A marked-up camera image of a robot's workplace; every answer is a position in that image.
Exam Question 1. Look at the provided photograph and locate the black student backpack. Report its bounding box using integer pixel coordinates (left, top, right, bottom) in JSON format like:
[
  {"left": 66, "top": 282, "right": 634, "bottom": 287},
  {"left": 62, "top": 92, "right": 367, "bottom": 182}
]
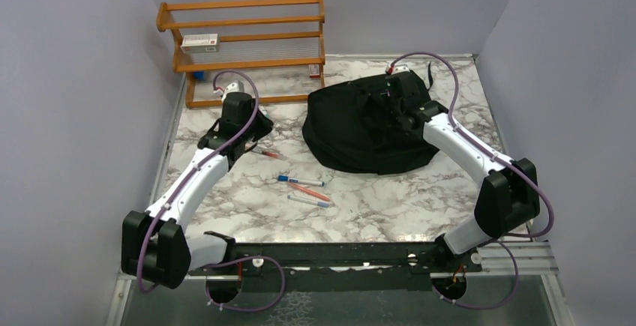
[{"left": 301, "top": 72, "right": 438, "bottom": 175}]

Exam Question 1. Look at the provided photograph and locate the orange pen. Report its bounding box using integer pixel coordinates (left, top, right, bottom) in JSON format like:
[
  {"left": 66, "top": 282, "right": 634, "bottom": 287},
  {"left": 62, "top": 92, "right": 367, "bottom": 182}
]
[{"left": 287, "top": 182, "right": 331, "bottom": 202}]

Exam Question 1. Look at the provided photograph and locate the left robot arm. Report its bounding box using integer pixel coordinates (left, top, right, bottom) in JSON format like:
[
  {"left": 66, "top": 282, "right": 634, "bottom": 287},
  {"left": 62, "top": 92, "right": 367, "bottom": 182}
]
[{"left": 121, "top": 91, "right": 273, "bottom": 289}]

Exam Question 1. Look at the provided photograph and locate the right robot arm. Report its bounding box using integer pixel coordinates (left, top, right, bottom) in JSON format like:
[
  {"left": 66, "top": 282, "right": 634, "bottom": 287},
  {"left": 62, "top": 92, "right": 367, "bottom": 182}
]
[{"left": 381, "top": 67, "right": 540, "bottom": 271}]

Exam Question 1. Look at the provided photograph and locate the blue item under shelf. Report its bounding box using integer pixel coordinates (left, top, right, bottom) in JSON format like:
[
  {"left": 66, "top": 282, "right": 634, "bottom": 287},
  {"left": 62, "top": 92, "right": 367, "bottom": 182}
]
[{"left": 193, "top": 71, "right": 206, "bottom": 81}]

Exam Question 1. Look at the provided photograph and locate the wooden shelf rack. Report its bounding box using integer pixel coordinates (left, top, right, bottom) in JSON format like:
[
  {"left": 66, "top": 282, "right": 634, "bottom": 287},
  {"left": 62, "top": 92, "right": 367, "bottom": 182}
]
[{"left": 156, "top": 0, "right": 326, "bottom": 109}]

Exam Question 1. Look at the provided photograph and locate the white red box on shelf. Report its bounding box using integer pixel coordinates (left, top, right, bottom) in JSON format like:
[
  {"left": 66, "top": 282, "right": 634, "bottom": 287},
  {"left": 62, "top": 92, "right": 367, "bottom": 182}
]
[{"left": 180, "top": 34, "right": 218, "bottom": 54}]

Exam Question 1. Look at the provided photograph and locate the blue capped marker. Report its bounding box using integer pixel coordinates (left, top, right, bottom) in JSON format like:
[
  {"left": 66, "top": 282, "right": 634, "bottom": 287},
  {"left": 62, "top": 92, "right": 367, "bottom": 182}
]
[{"left": 277, "top": 175, "right": 325, "bottom": 187}]

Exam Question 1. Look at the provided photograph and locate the small red white box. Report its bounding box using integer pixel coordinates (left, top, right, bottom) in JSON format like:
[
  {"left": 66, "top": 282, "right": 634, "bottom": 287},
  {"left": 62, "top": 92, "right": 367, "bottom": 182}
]
[{"left": 308, "top": 64, "right": 320, "bottom": 78}]

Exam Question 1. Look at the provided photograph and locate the white blue marker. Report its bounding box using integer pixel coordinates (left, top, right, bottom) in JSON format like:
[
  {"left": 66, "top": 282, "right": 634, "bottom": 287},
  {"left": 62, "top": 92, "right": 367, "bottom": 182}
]
[{"left": 287, "top": 195, "right": 331, "bottom": 208}]

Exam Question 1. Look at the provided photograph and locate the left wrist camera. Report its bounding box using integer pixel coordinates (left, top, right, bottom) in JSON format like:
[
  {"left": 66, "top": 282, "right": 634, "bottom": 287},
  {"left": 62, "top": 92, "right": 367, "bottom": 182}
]
[{"left": 221, "top": 80, "right": 245, "bottom": 100}]

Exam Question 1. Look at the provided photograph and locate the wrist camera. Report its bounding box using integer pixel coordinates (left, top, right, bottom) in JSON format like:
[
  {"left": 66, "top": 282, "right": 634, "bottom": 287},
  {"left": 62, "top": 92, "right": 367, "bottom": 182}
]
[
  {"left": 221, "top": 80, "right": 245, "bottom": 100},
  {"left": 388, "top": 64, "right": 410, "bottom": 75}
]

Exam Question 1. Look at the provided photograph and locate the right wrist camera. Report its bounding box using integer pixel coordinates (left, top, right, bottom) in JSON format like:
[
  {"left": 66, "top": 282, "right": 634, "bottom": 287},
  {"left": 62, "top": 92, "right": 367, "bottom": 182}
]
[{"left": 388, "top": 64, "right": 410, "bottom": 75}]

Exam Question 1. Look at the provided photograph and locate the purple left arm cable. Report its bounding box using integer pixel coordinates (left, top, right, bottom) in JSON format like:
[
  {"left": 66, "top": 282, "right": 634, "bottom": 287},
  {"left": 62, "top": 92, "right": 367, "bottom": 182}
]
[{"left": 136, "top": 70, "right": 287, "bottom": 314}]

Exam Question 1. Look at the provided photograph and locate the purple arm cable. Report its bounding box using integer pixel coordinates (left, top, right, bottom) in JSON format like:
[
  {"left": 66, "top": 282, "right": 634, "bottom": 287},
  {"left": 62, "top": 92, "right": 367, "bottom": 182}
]
[
  {"left": 136, "top": 70, "right": 287, "bottom": 314},
  {"left": 386, "top": 51, "right": 556, "bottom": 311}
]

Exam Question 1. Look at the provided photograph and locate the black mounting rail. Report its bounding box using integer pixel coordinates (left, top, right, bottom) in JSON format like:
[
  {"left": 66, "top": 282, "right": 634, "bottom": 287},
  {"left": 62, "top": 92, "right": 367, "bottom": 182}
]
[{"left": 136, "top": 232, "right": 483, "bottom": 292}]

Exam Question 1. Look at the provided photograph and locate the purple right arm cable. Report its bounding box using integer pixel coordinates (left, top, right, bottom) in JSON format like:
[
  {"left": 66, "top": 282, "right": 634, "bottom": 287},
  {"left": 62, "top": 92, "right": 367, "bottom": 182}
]
[{"left": 386, "top": 51, "right": 556, "bottom": 311}]

